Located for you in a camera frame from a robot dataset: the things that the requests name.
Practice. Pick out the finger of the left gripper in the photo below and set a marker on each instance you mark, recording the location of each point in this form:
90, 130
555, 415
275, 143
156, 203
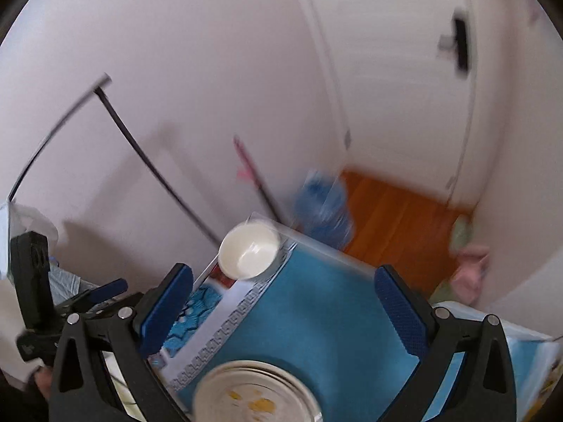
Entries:
92, 297

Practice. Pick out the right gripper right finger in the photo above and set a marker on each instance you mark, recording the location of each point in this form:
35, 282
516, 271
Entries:
409, 313

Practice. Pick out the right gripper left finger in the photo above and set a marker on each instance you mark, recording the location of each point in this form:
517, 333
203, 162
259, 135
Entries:
158, 309

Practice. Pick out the white ribbed bowl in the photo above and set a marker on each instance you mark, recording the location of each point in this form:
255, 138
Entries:
249, 250

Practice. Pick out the white duck cartoon plate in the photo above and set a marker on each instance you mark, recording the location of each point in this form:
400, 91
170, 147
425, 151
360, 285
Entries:
247, 390

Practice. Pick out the person's left hand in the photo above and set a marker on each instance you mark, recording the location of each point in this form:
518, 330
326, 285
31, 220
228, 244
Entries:
42, 378

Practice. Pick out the pink slipper near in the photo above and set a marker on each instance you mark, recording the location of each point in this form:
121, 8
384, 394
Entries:
467, 281

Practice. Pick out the teal woven tablecloth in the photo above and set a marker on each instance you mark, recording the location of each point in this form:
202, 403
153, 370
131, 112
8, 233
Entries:
317, 317

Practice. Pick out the blue water jug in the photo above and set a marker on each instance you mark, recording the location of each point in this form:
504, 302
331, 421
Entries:
322, 212

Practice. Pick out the black metal stand pole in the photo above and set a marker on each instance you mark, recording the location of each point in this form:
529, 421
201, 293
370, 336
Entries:
97, 89

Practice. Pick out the white door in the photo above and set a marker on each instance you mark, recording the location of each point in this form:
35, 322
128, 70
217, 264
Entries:
402, 112

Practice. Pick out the black door handle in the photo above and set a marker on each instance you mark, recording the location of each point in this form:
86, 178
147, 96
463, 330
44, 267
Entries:
456, 45

